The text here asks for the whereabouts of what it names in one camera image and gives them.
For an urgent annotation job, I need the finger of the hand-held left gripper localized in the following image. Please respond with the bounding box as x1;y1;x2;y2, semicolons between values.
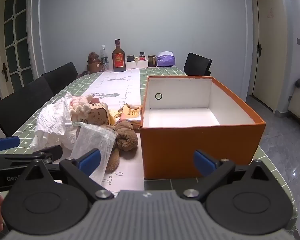
0;135;20;153
0;144;63;167

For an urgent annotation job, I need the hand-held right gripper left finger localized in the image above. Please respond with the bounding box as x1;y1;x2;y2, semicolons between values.
20;149;114;200

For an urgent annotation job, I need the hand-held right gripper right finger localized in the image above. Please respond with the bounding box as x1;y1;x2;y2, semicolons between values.
182;149;277;200

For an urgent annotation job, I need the orange cardboard box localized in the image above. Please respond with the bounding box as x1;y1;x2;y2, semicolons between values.
139;76;266;180

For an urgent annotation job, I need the white terry mitt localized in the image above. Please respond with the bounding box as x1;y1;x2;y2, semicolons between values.
70;123;118;184

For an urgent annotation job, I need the silver foil bundle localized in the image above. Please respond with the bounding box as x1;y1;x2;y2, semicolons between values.
30;92;78;151

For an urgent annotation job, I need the brown plush toy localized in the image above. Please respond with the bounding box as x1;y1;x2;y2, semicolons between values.
100;120;139;173

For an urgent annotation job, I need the cream fluffy plush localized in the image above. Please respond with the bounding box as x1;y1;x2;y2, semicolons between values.
68;95;93;118

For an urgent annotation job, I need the orange foil snack packet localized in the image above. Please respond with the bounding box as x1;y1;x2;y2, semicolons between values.
118;104;143;128

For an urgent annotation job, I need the black chair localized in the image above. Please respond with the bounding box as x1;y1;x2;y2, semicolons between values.
41;62;79;95
184;52;213;77
0;76;54;138

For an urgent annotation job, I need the wooden radio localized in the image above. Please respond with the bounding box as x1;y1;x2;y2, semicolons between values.
76;101;110;137

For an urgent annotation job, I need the green checked tablecloth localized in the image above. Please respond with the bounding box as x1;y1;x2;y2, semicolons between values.
0;66;300;240

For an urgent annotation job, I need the white printed table runner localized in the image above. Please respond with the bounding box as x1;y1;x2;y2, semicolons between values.
78;70;145;193

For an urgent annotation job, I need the brown bear bottle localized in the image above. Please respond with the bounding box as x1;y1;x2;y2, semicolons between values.
77;52;105;78

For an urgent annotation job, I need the clear plastic water bottle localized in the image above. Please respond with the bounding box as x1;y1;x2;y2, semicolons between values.
100;44;109;71

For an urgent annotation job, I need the brown liquor bottle red label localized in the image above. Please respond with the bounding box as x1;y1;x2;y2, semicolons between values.
112;39;126;73

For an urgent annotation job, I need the cream sofa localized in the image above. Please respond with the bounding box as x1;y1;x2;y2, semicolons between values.
287;85;300;130

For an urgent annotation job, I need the purple tissue pack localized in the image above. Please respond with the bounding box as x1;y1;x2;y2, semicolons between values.
157;51;176;67

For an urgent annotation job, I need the glass panel door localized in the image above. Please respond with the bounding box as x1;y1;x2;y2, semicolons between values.
0;0;39;93

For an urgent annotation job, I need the cream plain door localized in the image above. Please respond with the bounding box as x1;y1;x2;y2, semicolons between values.
247;0;285;113

